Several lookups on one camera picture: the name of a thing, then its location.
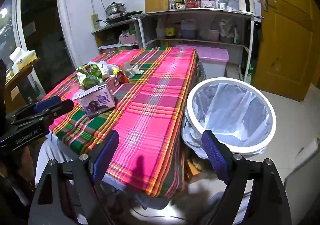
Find pink plastic basket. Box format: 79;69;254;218
119;34;137;45

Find low grey shelf stand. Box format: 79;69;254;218
91;17;140;53

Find steel cooking pot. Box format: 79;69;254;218
105;2;125;17

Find strawberry milk carton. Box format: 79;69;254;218
106;76;120;92

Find white plastic jug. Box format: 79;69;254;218
156;19;165;38

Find pink plaid tablecloth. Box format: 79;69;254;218
41;46;207;199

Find clear plastic bin liner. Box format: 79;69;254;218
181;82;272;160

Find orange snack wrapper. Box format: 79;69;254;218
117;70;130;84

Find clear plastic bottle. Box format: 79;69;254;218
122;61;137;78

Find wooden side table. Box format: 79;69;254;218
4;57;40;113

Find white tissue box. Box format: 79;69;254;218
9;47;37;68

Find crumpled plastic bags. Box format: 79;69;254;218
211;16;241;43

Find purple milk carton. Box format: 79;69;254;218
78;84;115;117

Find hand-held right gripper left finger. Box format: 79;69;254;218
29;129;120;225

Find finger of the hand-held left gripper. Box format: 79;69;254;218
10;99;75;126
11;96;62;118

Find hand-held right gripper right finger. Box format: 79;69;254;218
201;129;292;225

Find metal door handle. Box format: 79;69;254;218
262;0;277;11

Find white plastic container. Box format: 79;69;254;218
216;0;239;11

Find black induction cooker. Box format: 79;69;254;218
104;11;143;25

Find grey shelf unit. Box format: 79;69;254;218
130;8;264;83

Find green plastic bottle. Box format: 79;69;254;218
246;65;254;84

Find blue plastic jerrycan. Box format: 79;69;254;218
181;19;196;38

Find pink lidded storage box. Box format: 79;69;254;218
175;45;230;78

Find white round bin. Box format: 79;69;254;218
181;77;277;160

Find white paper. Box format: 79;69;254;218
98;61;113;76

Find yellow wooden door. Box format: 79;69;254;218
254;0;320;102

